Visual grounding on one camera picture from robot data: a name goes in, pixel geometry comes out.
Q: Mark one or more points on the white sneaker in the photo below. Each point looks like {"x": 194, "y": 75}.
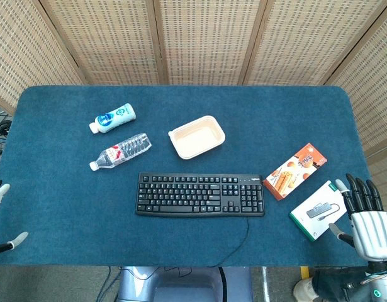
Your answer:
{"x": 305, "y": 290}

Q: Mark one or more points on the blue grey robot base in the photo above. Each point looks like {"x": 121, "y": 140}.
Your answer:
{"x": 183, "y": 284}

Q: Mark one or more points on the black keyboard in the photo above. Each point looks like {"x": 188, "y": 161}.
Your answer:
{"x": 200, "y": 195}

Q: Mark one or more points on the blue table mat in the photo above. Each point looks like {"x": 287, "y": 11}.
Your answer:
{"x": 70, "y": 201}

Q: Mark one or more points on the beige plastic food container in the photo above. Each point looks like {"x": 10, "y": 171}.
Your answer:
{"x": 197, "y": 137}

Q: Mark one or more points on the woven folding screen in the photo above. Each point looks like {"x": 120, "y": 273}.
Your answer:
{"x": 199, "y": 41}

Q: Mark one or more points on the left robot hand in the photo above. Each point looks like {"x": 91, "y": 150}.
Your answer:
{"x": 1, "y": 192}

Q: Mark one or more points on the white green usb hub box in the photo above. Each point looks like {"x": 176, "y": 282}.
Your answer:
{"x": 319, "y": 210}

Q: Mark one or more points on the clear plastic water bottle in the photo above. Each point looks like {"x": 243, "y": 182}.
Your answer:
{"x": 121, "y": 151}

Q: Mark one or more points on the orange snack box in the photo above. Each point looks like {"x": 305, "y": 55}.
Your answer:
{"x": 294, "y": 171}

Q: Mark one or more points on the white blue drink bottle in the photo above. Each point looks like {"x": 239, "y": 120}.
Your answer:
{"x": 112, "y": 118}

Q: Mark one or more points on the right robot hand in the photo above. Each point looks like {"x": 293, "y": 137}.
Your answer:
{"x": 371, "y": 229}

